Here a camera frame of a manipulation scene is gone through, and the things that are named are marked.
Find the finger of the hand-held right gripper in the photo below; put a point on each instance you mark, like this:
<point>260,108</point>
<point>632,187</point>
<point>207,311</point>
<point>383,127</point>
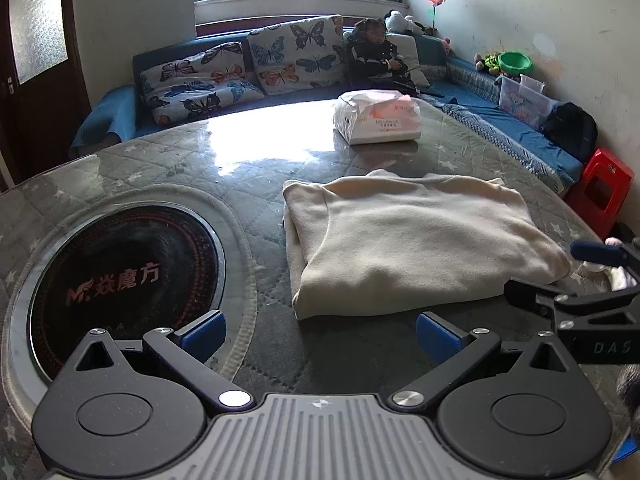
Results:
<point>530,296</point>
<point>597,253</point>

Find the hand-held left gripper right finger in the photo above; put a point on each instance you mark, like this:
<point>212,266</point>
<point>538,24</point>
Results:
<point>438,336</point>

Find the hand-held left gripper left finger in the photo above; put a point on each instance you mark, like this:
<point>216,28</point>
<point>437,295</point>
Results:
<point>204,334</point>

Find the cream sweater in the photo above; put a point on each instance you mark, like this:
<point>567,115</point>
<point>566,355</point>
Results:
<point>415,240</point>

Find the person's right forearm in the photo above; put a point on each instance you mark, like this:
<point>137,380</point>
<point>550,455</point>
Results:
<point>631,395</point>

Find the white pink cloth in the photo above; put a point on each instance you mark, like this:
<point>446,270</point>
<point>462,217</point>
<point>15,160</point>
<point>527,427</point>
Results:
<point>614,276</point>

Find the red plastic stool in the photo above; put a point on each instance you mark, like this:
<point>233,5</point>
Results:
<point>607,170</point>

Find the round black induction cooktop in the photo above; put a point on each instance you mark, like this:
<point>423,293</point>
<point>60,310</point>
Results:
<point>125,260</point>

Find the black backpack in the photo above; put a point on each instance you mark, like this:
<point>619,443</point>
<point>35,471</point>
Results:
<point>572,130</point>

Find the blue sofa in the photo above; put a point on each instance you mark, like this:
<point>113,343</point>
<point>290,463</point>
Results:
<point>500,120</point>

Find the clear plastic storage box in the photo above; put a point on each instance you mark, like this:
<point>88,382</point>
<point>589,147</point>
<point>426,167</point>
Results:
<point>525,102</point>

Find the green plastic basin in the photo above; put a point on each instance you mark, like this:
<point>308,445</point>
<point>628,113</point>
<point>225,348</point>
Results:
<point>515,62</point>

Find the green plush toy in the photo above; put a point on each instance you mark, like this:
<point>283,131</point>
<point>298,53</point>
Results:
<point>487,64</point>

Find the white plastic tissue pack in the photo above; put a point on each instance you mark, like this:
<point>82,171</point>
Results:
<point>375,117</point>

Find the butterfly print cushion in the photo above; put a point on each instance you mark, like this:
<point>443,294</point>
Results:
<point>295,52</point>
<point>200,80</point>

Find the grey cushion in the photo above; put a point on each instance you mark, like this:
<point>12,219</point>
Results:
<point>409,55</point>

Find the panda plush toy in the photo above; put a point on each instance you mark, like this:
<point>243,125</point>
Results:
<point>397,21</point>

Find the brown door with frosted glass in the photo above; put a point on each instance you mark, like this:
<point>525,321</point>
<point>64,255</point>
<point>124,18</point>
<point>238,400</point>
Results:
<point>40,60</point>

